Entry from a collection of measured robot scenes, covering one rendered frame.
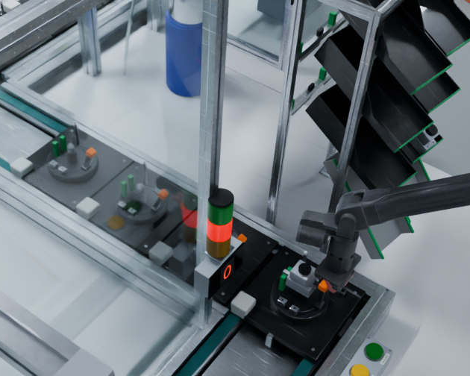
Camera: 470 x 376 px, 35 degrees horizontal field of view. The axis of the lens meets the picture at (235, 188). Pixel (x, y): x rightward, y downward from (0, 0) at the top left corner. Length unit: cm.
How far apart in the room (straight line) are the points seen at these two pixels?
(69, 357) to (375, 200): 105
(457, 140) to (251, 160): 176
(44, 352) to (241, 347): 128
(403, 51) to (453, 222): 77
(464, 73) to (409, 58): 270
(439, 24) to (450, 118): 226
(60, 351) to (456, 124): 351
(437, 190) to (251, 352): 61
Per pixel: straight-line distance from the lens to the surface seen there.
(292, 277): 175
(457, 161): 376
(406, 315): 201
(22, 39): 86
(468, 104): 411
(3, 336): 57
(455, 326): 203
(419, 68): 162
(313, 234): 158
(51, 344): 56
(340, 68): 166
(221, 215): 143
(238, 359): 180
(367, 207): 152
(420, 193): 151
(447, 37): 174
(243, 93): 253
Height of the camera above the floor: 246
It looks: 46 degrees down
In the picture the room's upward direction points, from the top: 5 degrees clockwise
